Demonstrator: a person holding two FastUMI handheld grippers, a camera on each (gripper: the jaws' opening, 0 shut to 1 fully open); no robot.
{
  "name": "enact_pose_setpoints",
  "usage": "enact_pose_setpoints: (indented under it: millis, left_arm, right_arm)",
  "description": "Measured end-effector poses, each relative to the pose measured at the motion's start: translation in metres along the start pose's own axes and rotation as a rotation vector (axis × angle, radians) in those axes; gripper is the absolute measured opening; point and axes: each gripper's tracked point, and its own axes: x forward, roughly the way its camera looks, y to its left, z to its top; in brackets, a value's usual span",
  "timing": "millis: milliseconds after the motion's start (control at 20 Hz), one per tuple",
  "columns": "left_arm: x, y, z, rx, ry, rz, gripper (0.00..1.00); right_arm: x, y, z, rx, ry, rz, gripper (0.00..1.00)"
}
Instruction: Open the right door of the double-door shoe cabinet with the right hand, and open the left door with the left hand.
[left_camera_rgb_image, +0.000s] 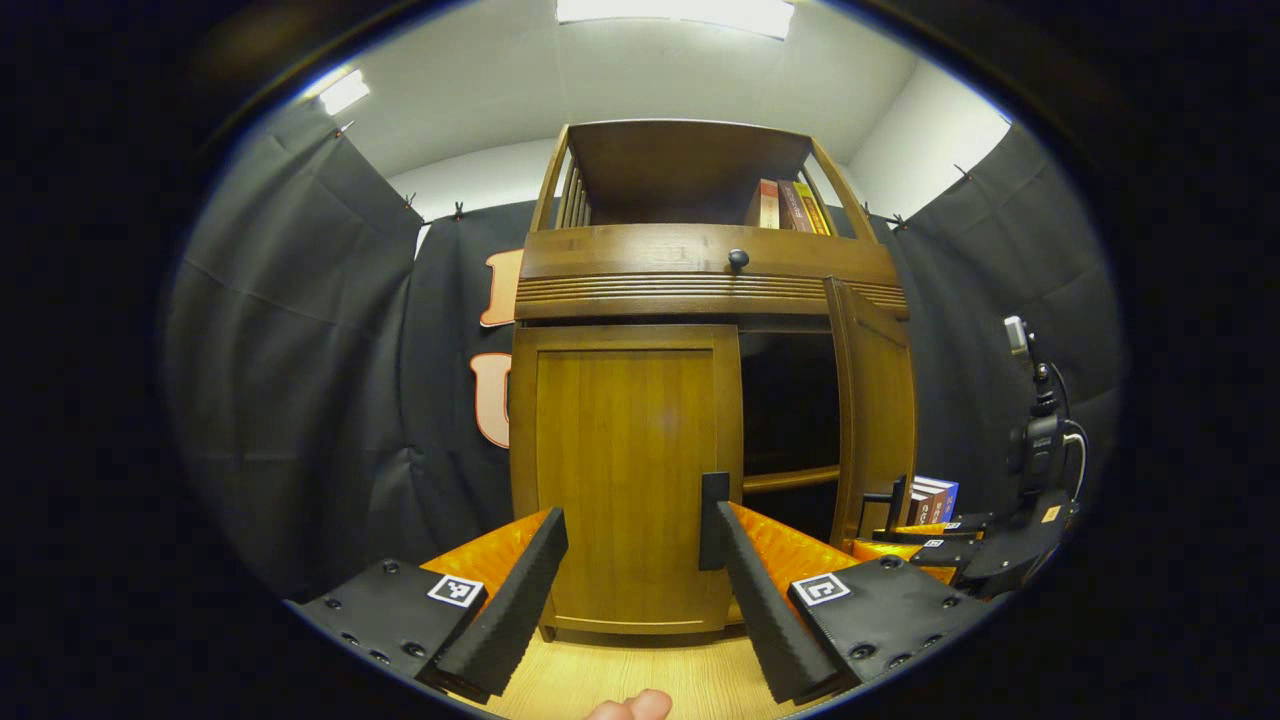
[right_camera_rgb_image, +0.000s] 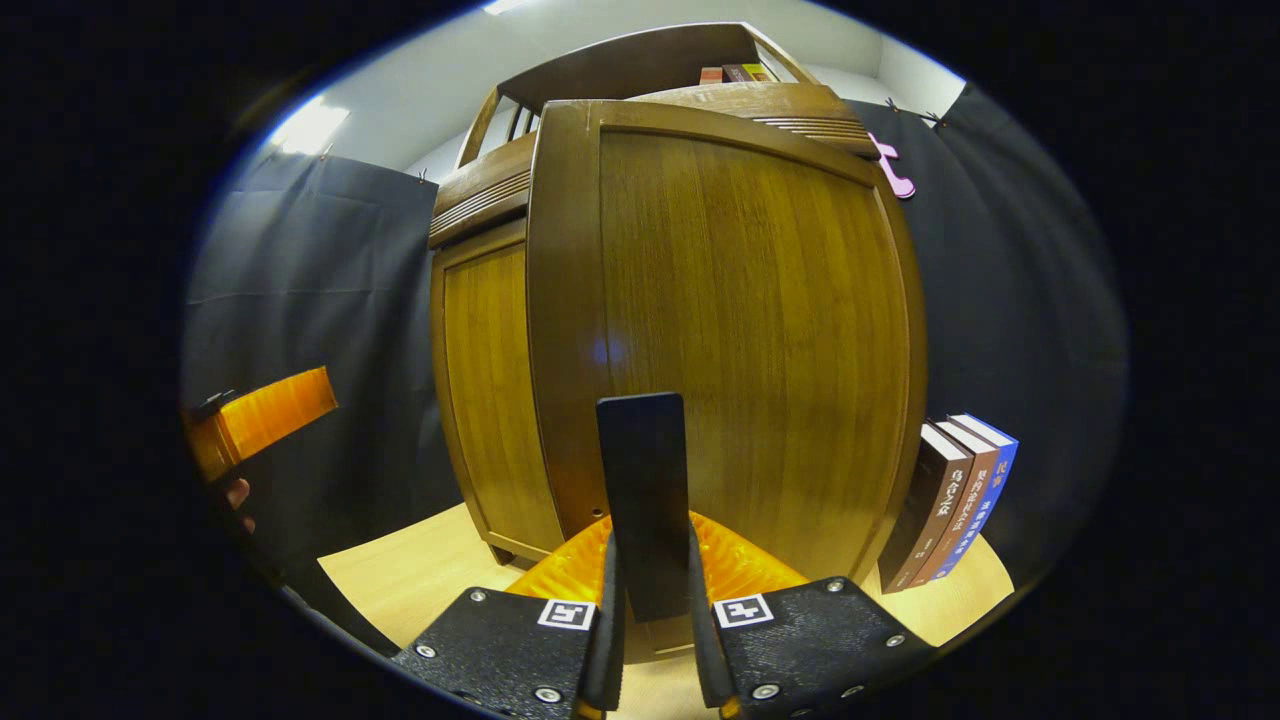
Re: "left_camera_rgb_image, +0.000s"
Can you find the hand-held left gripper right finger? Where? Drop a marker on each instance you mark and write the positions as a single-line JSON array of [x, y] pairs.
[[765, 610]]

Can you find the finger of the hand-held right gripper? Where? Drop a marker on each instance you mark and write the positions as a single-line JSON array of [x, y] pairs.
[[960, 525], [925, 555]]

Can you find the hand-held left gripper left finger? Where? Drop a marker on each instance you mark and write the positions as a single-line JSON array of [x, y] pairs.
[[510, 610]]

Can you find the wooden cabinet door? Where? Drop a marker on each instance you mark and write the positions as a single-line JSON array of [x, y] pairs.
[[620, 460], [875, 400]]

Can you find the wooden double-door shoe cabinet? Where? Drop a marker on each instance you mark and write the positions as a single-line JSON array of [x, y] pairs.
[[640, 300]]

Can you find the wooden inner cabinet shelf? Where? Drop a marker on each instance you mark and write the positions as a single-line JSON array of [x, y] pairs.
[[790, 478]]

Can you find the wooden cabinet drawer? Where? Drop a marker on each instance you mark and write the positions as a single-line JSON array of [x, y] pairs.
[[620, 255]]

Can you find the blue book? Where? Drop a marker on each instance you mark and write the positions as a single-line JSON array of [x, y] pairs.
[[948, 495]]

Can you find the brown-covered book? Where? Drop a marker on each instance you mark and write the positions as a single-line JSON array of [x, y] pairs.
[[930, 505]]

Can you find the white-topped book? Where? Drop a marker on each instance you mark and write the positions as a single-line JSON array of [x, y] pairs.
[[913, 508]]

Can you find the black backdrop cloth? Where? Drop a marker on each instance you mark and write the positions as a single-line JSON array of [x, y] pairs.
[[300, 350]]

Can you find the yellow book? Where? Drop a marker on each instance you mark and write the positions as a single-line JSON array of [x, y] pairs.
[[815, 210]]

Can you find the black round drawer knob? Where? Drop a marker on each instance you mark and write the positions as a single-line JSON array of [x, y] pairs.
[[738, 259]]

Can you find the dark brown book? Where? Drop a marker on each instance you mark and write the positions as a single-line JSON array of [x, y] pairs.
[[793, 205]]

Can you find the tan book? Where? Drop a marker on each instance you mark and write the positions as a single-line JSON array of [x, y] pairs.
[[768, 205]]

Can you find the small ceiling light panel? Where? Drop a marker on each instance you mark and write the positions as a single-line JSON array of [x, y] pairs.
[[344, 92]]

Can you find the large ceiling light panel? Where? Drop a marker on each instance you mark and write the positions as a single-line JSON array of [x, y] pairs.
[[680, 12]]

